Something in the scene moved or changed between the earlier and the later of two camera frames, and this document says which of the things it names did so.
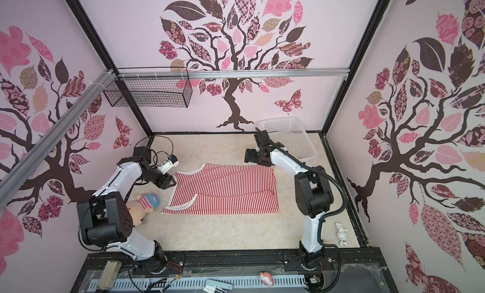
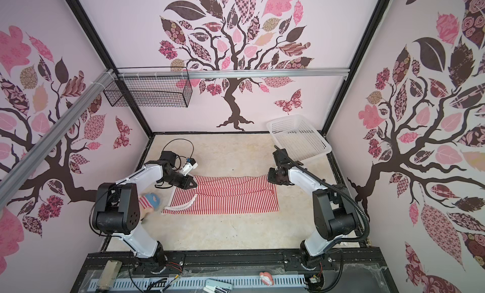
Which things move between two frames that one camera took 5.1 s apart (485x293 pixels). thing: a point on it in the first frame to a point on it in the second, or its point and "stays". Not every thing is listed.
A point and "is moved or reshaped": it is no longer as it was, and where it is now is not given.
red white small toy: x=266 y=278 stays
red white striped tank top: x=223 y=189 is moved or reshaped
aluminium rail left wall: x=21 y=167 stays
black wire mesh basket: x=150 y=87 stays
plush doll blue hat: x=143 y=205 stays
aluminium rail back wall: x=237 y=73 stays
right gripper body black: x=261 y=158 to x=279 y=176
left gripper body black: x=163 y=180 to x=182 y=181
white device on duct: x=215 y=286 stays
